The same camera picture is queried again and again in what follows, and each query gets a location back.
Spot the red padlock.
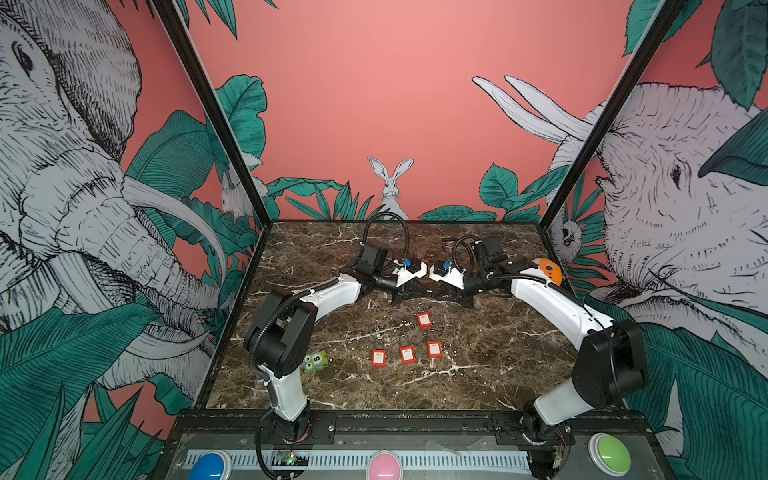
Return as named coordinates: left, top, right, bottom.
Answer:
left=400, top=346, right=417, bottom=365
left=371, top=350, right=387, bottom=368
left=417, top=312, right=433, bottom=329
left=427, top=341, right=443, bottom=359

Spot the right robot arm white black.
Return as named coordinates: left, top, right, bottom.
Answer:
left=428, top=235, right=647, bottom=445

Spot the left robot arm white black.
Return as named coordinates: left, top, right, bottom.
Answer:
left=243, top=212, right=430, bottom=445

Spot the orange shark plush toy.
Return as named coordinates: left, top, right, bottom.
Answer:
left=534, top=258, right=563, bottom=285

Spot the green monster toy cube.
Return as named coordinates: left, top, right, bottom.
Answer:
left=302, top=351, right=329, bottom=374

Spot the pink push button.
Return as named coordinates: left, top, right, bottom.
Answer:
left=366, top=450, right=403, bottom=480

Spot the green push button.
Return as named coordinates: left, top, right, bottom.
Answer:
left=587, top=433, right=632, bottom=478

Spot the blue push button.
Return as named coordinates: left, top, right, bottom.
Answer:
left=189, top=450, right=233, bottom=480

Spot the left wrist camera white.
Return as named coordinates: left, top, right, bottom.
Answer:
left=393, top=258, right=427, bottom=287

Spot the black mounting rail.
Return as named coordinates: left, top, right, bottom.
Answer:
left=168, top=409, right=651, bottom=444

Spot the white slotted cable duct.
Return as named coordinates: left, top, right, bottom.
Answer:
left=182, top=449, right=532, bottom=473

